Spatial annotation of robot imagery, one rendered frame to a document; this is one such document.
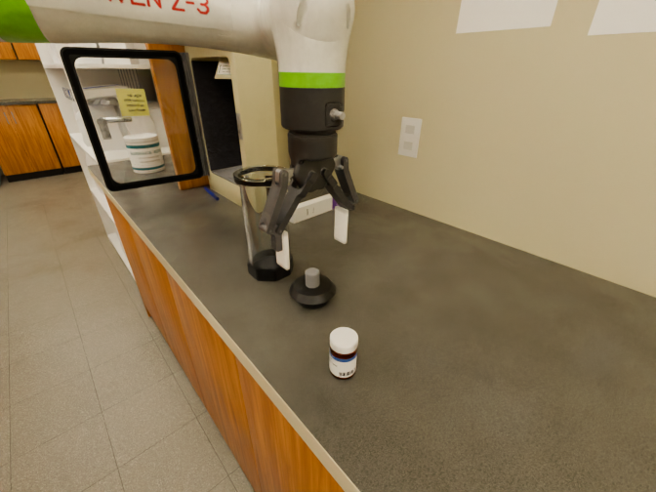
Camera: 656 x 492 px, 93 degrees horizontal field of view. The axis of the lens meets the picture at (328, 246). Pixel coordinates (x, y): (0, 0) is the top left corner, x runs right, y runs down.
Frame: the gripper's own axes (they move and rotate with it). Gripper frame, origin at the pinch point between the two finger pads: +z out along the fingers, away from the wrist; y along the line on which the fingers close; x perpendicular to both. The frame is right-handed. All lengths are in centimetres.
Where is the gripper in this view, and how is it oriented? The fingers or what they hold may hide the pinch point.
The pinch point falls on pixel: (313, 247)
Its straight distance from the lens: 56.9
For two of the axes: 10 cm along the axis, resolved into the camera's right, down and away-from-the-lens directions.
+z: -0.1, 8.7, 4.9
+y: 7.4, -3.2, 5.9
